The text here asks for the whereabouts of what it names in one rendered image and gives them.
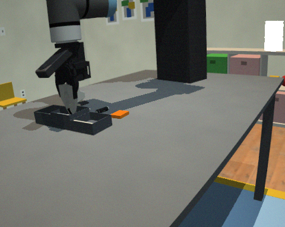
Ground dark grey bins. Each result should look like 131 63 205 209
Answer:
34 105 112 135

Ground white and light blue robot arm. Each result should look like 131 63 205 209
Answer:
35 0 117 78

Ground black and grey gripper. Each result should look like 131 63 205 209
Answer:
55 42 91 115

